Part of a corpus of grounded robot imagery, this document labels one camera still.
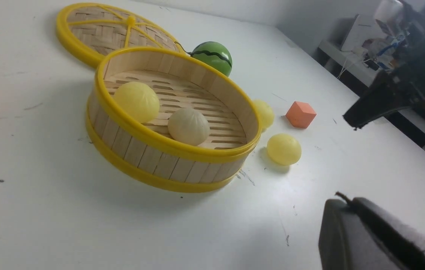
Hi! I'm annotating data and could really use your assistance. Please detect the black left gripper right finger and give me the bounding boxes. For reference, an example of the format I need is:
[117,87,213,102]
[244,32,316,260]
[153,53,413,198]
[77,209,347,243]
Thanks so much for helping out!
[343,56,425,129]

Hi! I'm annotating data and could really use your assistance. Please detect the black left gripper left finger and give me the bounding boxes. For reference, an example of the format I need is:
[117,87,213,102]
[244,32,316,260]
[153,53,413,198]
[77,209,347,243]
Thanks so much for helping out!
[318,192,425,270]

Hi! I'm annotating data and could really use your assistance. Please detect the yellow bun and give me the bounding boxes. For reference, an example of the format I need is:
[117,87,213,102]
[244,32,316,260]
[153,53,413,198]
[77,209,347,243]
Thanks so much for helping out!
[266,133,302,166]
[113,82,160,123]
[253,99,275,131]

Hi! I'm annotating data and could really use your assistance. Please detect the white bun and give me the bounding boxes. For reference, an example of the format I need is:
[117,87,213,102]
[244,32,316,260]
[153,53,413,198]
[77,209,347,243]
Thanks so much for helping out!
[167,108,210,146]

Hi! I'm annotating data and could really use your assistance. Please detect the bamboo steamer tray yellow rim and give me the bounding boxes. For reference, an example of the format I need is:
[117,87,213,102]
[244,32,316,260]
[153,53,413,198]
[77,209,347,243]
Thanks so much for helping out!
[86,46,262,194]

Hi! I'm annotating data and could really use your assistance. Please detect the woven bamboo steamer lid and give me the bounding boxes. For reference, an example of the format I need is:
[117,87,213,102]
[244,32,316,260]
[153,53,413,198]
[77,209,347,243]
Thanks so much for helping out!
[56,2,185,68]

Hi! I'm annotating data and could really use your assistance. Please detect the cluttered background desk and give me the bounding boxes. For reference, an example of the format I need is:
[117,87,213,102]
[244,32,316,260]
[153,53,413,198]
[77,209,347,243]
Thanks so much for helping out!
[318,0,425,173]

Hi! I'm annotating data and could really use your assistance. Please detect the orange foam cube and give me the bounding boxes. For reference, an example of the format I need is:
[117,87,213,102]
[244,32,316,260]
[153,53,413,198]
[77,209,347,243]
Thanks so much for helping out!
[285,101,316,129]

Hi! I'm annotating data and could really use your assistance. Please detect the green watermelon toy ball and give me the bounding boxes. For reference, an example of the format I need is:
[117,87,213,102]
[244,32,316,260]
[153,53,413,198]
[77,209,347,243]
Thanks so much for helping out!
[190,41,232,77]

